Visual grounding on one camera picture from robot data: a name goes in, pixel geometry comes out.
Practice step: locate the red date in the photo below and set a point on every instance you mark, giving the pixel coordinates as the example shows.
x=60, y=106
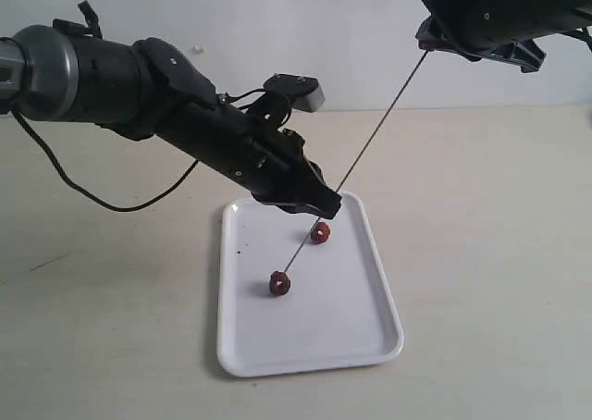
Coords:
x=320, y=233
x=279, y=283
x=428, y=45

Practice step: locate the thin metal skewer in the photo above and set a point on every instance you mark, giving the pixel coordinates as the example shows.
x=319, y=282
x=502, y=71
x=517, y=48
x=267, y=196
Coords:
x=370, y=133

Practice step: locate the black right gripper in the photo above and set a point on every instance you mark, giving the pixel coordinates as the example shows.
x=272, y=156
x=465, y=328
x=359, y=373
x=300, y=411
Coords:
x=443, y=26

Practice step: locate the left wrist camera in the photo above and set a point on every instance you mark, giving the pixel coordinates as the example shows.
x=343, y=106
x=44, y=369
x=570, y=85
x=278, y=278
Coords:
x=285, y=91

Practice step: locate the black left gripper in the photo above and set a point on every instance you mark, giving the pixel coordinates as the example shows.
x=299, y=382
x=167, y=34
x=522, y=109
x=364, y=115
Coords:
x=271, y=165

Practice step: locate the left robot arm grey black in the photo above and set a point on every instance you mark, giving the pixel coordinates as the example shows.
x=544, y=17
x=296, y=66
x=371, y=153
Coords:
x=150, y=89

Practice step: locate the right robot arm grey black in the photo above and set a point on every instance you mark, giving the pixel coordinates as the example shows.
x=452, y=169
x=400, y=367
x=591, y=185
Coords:
x=503, y=31

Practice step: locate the white wall hook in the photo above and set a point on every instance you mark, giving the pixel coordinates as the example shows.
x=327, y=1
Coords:
x=199, y=49

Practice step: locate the white rectangular plastic tray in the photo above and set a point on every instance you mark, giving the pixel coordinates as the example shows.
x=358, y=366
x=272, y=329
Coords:
x=339, y=312

